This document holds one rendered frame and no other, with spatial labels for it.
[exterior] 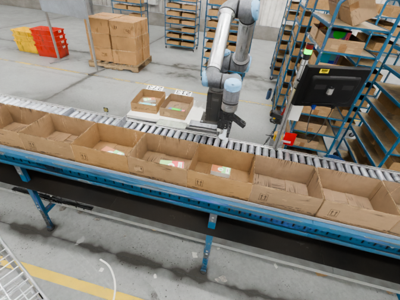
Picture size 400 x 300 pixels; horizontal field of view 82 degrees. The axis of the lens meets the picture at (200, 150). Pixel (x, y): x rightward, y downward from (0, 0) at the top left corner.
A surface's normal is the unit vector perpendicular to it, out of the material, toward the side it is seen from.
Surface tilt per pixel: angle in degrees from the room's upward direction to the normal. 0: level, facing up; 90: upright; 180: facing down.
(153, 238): 0
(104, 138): 89
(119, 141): 89
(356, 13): 90
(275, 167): 89
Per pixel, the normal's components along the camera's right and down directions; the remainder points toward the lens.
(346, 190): -0.23, 0.56
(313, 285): 0.08, -0.80
